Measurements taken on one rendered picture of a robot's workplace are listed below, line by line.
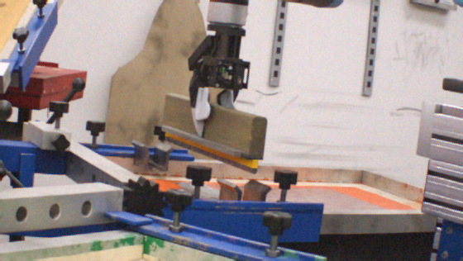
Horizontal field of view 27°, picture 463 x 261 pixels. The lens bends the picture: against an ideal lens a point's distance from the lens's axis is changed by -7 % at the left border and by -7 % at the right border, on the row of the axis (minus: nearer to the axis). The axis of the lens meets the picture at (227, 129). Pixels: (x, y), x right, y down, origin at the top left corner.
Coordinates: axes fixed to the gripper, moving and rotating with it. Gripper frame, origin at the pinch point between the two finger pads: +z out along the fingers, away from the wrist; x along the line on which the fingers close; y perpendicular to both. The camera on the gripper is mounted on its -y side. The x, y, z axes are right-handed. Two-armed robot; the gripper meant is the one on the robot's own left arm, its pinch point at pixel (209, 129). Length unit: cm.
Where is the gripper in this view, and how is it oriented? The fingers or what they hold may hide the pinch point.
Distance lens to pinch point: 195.0
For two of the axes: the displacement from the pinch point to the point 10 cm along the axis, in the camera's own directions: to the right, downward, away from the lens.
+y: 4.2, 1.3, -9.0
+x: 9.0, 0.6, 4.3
